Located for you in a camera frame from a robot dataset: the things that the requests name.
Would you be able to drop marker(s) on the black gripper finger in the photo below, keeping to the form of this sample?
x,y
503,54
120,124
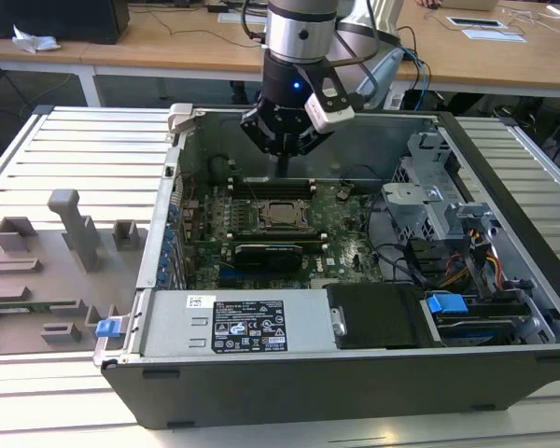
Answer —
x,y
261,133
310,144

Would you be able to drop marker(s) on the silver square CPU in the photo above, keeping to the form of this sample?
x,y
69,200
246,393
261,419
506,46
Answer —
x,y
284,212

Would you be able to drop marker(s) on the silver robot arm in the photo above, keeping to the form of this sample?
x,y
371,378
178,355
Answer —
x,y
298,32

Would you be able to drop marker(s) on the black RAM slot bank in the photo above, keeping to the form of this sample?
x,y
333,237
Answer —
x,y
275,188
280,236

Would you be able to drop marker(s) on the CPU socket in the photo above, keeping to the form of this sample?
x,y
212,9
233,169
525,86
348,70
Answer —
x,y
261,224

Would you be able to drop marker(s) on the coin battery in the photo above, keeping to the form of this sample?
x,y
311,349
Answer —
x,y
344,191

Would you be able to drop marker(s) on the white paper sheet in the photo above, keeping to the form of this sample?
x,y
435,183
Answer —
x,y
238,18
494,35

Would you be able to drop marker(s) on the grey case latch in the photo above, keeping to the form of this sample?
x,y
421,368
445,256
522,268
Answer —
x,y
179,116

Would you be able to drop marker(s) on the black power adapter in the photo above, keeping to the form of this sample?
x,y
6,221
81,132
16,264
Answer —
x,y
217,7

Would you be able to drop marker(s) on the pale blue teach pendant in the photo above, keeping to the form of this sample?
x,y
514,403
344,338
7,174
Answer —
x,y
387,70

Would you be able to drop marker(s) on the green motherboard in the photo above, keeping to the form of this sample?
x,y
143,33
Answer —
x,y
340,252

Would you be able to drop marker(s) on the wooden desk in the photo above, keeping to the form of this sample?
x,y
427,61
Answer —
x,y
168,42

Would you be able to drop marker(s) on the black graphics card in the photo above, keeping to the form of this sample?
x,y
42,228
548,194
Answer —
x,y
268,259

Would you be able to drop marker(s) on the metal drive cage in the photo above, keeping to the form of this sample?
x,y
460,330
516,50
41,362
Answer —
x,y
420,205

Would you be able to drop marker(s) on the black plastic shroud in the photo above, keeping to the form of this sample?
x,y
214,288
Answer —
x,y
378,317

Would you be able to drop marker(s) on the silver power supply unit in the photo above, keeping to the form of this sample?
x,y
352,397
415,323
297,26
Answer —
x,y
168,322

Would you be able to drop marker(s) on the hard disk in blue carrier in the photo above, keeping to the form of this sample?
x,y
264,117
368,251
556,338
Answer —
x,y
448,305

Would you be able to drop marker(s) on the black box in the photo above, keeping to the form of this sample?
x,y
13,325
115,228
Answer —
x,y
51,18

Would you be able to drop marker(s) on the black open PC case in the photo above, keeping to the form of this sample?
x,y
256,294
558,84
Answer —
x,y
308,387

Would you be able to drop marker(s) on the crumpled white paper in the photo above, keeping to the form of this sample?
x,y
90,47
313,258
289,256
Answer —
x,y
35,41

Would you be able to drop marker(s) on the grey parts rack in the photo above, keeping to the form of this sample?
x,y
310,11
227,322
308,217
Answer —
x,y
51,280

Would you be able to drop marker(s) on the green RAM stick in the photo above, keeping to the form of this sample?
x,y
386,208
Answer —
x,y
32,305

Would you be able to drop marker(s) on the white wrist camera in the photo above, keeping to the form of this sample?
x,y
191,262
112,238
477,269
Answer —
x,y
329,116

